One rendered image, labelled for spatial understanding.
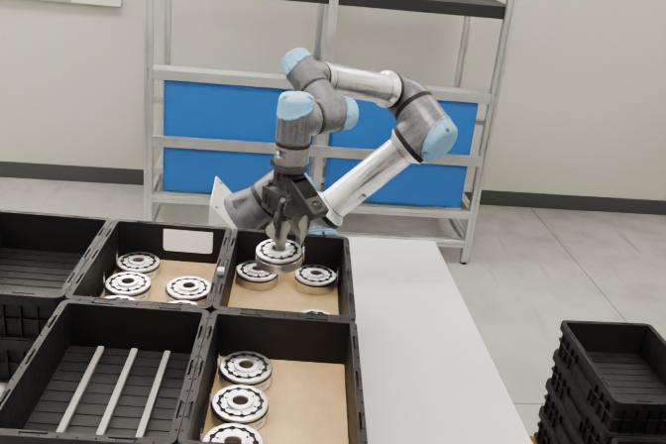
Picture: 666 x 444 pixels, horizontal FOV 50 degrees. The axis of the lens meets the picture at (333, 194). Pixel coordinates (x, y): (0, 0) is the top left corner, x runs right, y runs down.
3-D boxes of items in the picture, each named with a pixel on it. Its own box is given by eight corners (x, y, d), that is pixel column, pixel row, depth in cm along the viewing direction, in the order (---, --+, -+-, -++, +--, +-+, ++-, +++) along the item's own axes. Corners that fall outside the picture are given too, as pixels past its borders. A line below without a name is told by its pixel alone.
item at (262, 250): (299, 265, 155) (299, 263, 155) (253, 262, 156) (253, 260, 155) (303, 242, 165) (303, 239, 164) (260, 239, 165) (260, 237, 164)
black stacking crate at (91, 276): (115, 260, 187) (114, 220, 183) (230, 269, 189) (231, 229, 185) (65, 348, 151) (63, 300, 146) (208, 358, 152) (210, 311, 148)
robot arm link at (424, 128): (288, 218, 209) (438, 98, 195) (313, 261, 203) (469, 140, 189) (268, 212, 198) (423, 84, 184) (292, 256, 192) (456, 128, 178)
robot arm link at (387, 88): (417, 64, 197) (295, 36, 160) (439, 93, 193) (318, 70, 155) (390, 94, 203) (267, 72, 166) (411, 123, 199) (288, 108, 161)
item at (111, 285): (112, 273, 172) (111, 270, 172) (154, 276, 173) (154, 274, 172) (99, 293, 163) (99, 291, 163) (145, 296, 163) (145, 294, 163)
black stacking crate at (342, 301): (350, 367, 154) (355, 321, 150) (210, 358, 152) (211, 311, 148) (343, 277, 190) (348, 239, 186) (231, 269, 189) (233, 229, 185)
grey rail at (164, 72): (147, 73, 343) (147, 63, 341) (492, 99, 362) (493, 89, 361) (144, 78, 334) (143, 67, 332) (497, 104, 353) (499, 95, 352)
